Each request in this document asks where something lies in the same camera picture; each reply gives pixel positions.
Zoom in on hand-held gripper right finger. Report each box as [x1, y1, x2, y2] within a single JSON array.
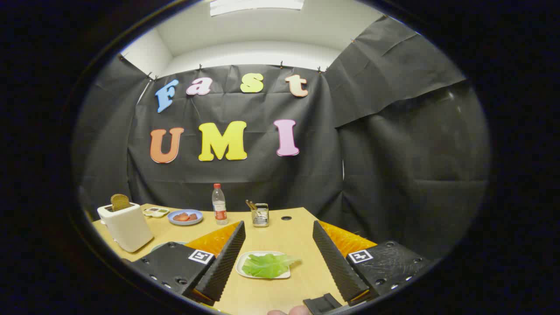
[[312, 220, 434, 307]]

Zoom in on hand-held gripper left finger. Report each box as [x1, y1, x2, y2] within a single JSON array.
[[124, 220, 246, 307]]

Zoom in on green lettuce leaf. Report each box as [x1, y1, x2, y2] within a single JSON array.
[[242, 253, 301, 279]]

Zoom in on brown bread slice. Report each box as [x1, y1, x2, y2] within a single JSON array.
[[110, 194, 132, 212]]

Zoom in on white rectangular plate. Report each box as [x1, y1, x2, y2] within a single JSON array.
[[236, 251, 291, 280]]

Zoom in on metal mesh utensil holder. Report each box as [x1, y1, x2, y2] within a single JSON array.
[[251, 203, 270, 228]]

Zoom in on clear plastic water bottle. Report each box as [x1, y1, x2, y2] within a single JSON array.
[[212, 183, 229, 226]]

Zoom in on blue plate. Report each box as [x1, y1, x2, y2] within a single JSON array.
[[168, 209, 204, 226]]

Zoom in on white toaster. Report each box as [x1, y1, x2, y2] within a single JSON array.
[[97, 202, 154, 253]]

